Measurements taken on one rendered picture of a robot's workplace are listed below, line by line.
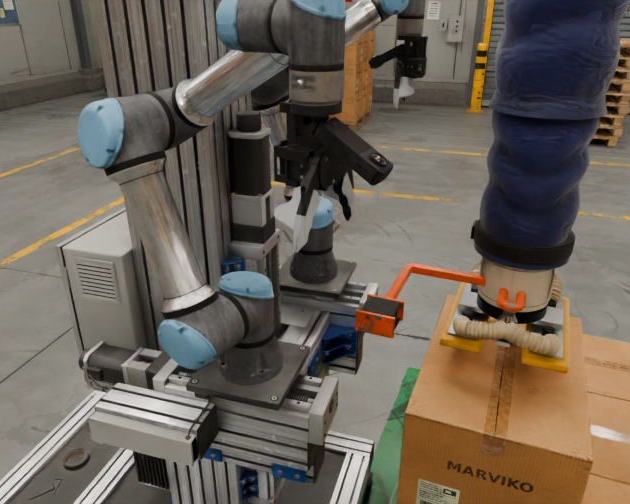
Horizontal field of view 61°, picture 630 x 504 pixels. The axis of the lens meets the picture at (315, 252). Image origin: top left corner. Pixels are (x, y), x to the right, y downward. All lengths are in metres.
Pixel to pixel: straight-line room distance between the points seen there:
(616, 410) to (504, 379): 0.76
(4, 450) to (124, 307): 1.50
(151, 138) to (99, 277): 0.56
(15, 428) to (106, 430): 1.64
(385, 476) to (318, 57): 2.00
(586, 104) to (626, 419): 1.23
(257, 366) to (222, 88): 0.60
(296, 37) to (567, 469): 1.04
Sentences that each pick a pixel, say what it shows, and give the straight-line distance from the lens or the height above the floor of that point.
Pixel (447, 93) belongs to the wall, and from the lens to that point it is 10.63.
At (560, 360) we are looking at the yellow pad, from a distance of 1.37.
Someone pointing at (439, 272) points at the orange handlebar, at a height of 1.19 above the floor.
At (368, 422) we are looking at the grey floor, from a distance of 2.69.
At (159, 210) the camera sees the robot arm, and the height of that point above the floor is 1.46.
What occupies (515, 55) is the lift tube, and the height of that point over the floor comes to 1.71.
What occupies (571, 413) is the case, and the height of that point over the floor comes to 0.94.
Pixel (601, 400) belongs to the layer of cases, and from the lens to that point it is 2.20.
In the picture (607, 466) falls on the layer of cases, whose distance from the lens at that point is 1.95.
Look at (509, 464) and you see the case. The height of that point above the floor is 0.87.
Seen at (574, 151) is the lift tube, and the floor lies 1.53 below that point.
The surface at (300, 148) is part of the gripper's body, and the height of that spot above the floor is 1.62.
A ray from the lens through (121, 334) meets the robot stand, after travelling 1.58.
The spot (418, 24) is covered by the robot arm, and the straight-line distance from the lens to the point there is 1.68.
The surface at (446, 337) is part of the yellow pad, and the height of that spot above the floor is 1.07.
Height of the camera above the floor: 1.82
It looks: 25 degrees down
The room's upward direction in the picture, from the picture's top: straight up
